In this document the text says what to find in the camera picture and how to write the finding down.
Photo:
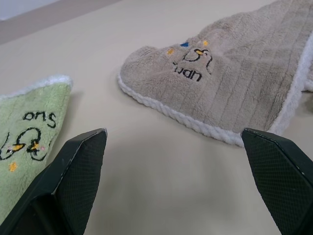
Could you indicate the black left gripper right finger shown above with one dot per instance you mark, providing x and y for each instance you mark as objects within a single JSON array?
[{"x": 281, "y": 181}]

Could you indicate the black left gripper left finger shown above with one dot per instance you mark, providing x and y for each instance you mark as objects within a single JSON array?
[{"x": 71, "y": 186}]

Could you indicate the green embroidered towel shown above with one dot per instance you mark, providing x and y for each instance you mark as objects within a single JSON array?
[{"x": 24, "y": 137}]

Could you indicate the beige embroidered towel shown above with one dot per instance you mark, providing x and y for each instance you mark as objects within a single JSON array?
[{"x": 232, "y": 80}]

